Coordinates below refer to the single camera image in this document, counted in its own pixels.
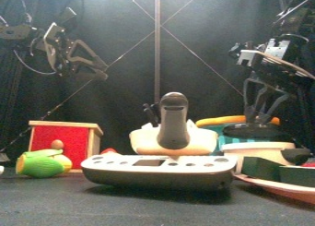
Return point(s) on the red wooden box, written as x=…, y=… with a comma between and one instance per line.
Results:
x=68, y=137

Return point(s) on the small wooden ball knob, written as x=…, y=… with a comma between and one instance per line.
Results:
x=58, y=144

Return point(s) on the white grey toy appliance base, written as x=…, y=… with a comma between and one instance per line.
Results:
x=165, y=174

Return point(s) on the black toy utensils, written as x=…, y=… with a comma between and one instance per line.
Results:
x=152, y=116

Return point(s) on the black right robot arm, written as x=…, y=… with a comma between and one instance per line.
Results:
x=300, y=17

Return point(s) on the green yellow toy corn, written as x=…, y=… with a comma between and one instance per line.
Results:
x=41, y=166

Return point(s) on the dark green block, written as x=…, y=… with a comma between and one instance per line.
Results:
x=261, y=168
x=300, y=176

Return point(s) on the vertical metal frame pole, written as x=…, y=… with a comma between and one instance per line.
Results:
x=158, y=51

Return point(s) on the small red toy piece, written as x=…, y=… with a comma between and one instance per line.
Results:
x=109, y=151

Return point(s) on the white pink tray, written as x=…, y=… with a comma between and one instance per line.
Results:
x=284, y=189

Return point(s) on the black pot lid with knob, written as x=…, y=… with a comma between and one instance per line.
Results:
x=254, y=131

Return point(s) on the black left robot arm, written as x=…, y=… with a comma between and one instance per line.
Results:
x=14, y=31

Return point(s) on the teal toy pot orange rim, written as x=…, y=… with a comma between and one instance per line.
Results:
x=217, y=121

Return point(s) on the small red toy on tray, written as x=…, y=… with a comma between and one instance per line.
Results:
x=309, y=164

